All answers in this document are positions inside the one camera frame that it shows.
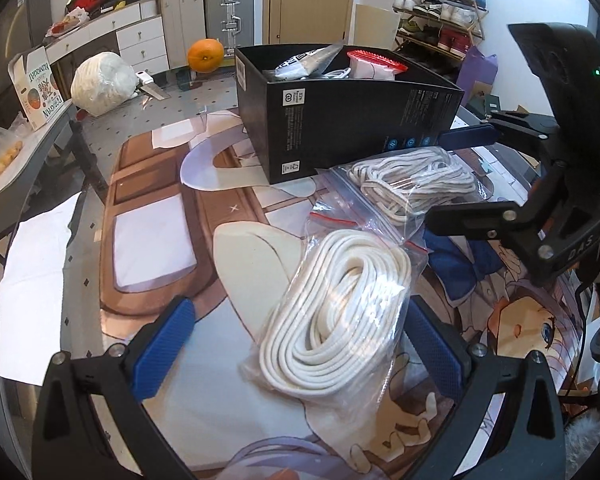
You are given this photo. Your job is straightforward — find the white stuffed plastic bag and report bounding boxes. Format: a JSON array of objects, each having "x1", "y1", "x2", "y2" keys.
[{"x1": 70, "y1": 51, "x2": 139, "y2": 117}]

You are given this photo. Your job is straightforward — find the white dresser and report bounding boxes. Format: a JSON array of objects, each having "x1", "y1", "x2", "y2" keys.
[{"x1": 44, "y1": 0, "x2": 170, "y2": 79}]

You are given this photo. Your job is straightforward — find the dark green box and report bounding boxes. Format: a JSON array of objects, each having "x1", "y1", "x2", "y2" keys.
[{"x1": 467, "y1": 94, "x2": 504, "y2": 116}]

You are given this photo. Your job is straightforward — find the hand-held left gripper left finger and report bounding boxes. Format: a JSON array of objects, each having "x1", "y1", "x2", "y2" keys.
[{"x1": 30, "y1": 296, "x2": 197, "y2": 480}]

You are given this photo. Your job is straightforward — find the open brown cardboard box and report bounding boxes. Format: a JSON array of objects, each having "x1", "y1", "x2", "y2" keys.
[{"x1": 500, "y1": 104, "x2": 532, "y2": 122}]

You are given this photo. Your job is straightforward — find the printed cartoon table mat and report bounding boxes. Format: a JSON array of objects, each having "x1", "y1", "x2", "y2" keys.
[{"x1": 62, "y1": 104, "x2": 598, "y2": 480}]

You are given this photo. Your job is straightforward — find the plastic bag of food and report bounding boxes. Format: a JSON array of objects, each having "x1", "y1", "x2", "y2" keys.
[{"x1": 47, "y1": 7, "x2": 91, "y2": 37}]

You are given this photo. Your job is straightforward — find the printed white packet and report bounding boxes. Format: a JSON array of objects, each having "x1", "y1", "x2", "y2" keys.
[{"x1": 262, "y1": 43, "x2": 344, "y2": 82}]

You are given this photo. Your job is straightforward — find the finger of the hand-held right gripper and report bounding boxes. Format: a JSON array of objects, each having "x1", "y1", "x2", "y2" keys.
[
  {"x1": 436, "y1": 111, "x2": 562, "y2": 154},
  {"x1": 424, "y1": 200, "x2": 551, "y2": 261}
]

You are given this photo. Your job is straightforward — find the black cardboard box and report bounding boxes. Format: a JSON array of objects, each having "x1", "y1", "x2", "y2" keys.
[{"x1": 234, "y1": 42, "x2": 465, "y2": 186}]

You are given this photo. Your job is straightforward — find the silver suitcase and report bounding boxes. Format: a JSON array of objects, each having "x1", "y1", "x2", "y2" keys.
[{"x1": 203, "y1": 0, "x2": 256, "y2": 54}]

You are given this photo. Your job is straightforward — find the bagged thick white rope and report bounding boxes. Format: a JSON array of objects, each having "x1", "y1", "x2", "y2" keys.
[{"x1": 239, "y1": 211, "x2": 429, "y2": 407}]

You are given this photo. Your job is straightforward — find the white paper sheet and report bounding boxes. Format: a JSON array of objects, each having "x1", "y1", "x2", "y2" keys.
[{"x1": 0, "y1": 192, "x2": 84, "y2": 389}]

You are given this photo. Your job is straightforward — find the bagged thin white rope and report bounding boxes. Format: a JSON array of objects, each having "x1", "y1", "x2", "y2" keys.
[{"x1": 324, "y1": 147, "x2": 482, "y2": 242}]

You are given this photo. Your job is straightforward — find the grey refrigerator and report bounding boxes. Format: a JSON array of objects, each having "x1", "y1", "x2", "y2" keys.
[{"x1": 0, "y1": 0, "x2": 54, "y2": 87}]

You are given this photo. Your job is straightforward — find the beige door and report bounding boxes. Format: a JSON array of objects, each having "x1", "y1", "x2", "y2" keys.
[{"x1": 262, "y1": 0, "x2": 359, "y2": 46}]

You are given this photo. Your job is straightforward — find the white suitcase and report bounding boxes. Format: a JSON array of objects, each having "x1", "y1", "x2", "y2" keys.
[{"x1": 159, "y1": 0, "x2": 206, "y2": 69}]

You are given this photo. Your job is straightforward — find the shoe rack with shoes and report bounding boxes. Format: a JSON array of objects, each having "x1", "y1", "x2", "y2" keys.
[{"x1": 391, "y1": 0, "x2": 488, "y2": 57}]

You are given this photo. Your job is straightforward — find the printed fruit carton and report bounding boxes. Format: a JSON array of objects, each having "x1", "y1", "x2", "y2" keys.
[{"x1": 7, "y1": 45, "x2": 64, "y2": 131}]

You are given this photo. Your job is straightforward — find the red-topped white pouch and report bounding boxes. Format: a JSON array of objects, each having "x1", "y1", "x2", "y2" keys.
[{"x1": 346, "y1": 48, "x2": 410, "y2": 82}]

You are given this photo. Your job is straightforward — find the orange pumpkin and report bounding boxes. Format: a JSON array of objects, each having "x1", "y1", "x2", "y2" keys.
[{"x1": 187, "y1": 38, "x2": 226, "y2": 74}]

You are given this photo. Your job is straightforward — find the cardboard panel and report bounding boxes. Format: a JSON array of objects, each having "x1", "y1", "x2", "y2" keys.
[{"x1": 353, "y1": 3, "x2": 401, "y2": 51}]

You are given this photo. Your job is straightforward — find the grey side table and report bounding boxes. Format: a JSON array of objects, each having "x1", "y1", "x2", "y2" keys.
[{"x1": 0, "y1": 99, "x2": 82, "y2": 252}]

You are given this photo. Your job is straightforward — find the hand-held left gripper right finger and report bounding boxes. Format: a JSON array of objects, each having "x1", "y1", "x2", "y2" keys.
[{"x1": 405, "y1": 296, "x2": 567, "y2": 480}]

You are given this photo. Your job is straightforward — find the purple paper bag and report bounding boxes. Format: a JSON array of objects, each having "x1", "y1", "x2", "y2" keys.
[{"x1": 454, "y1": 45, "x2": 499, "y2": 106}]

